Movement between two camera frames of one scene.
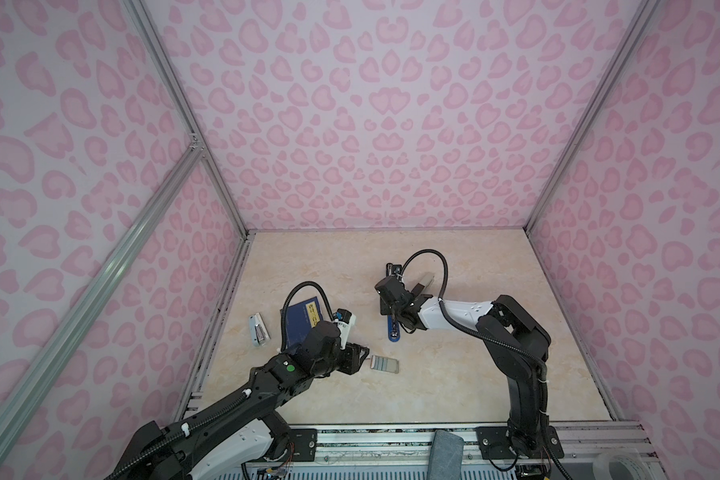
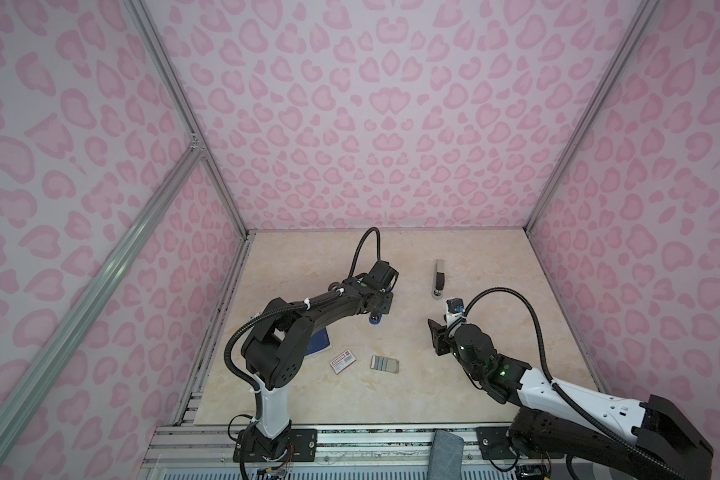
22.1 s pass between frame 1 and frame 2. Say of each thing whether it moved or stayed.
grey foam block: stayed
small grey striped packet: stayed
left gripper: moved
